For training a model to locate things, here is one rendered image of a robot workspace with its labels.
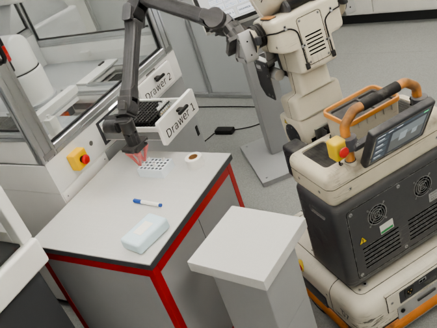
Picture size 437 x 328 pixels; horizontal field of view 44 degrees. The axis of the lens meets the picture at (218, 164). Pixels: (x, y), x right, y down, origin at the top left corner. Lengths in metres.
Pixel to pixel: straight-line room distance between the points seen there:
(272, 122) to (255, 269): 1.83
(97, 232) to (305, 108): 0.91
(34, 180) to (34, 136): 0.23
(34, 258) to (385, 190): 1.21
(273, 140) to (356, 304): 1.54
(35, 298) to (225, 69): 2.73
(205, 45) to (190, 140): 1.44
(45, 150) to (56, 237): 0.35
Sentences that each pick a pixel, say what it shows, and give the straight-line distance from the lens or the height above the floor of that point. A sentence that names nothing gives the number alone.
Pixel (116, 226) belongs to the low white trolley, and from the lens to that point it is 1.99.
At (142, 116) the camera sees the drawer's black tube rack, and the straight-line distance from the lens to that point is 2.36.
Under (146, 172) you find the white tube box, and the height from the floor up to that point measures 0.79.
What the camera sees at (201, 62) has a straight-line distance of 4.36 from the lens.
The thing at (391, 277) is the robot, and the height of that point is 0.28.
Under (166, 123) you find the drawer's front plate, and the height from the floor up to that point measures 0.90.
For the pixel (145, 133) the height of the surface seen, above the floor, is 0.87.
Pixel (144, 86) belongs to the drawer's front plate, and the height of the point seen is 0.91.
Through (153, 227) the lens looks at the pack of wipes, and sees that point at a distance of 1.82.
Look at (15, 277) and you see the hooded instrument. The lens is 1.85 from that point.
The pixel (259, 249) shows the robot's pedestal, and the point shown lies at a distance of 1.65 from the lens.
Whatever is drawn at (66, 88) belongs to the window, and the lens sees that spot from 2.31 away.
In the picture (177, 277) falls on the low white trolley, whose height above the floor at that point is 0.60.
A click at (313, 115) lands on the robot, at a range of 2.13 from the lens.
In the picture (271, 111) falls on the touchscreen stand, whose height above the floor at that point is 0.33.
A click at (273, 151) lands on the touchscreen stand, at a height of 0.06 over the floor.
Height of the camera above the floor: 1.84
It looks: 31 degrees down
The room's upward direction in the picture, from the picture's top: 19 degrees counter-clockwise
